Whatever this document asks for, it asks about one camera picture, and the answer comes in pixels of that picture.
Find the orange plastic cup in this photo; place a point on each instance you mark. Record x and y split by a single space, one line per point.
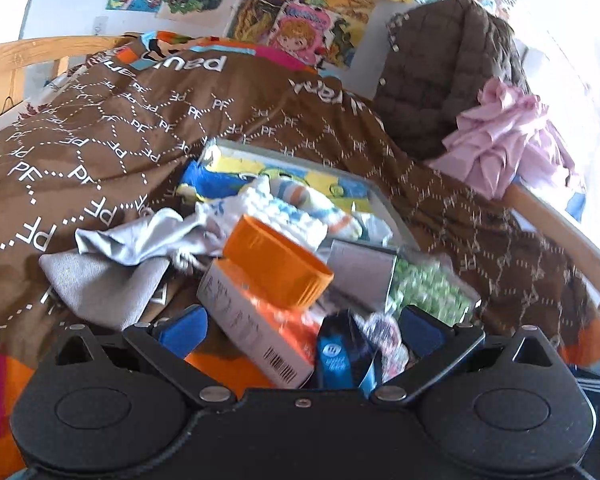
270 260

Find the wooden bed frame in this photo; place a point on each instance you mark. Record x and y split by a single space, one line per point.
30 55

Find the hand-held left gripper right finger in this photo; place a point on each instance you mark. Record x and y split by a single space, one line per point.
422 332

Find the grey cardboard box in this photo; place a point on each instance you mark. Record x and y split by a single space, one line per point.
360 270

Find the brown quilted jacket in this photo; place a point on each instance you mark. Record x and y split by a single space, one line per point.
430 85

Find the orange landscape wall drawing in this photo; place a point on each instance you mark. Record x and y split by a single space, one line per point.
347 2

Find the white blue knitted cloth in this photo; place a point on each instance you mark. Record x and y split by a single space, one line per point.
285 205

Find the brown printed blanket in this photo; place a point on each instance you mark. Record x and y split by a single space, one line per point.
130 150

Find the starry sea wall drawing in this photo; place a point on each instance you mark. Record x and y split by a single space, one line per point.
252 5

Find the pink anime wall drawing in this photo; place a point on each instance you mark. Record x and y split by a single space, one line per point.
302 35

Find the pink garment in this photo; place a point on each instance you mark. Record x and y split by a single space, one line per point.
495 135

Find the dark blue packet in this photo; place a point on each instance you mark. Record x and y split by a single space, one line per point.
335 355

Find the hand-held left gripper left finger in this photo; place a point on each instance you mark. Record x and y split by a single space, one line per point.
182 332

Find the pink patterned pouch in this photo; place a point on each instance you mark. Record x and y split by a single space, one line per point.
387 345

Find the orange white carton box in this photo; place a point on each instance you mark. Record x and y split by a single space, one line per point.
245 320

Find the green patterned packet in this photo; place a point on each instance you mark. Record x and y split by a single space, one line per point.
425 290

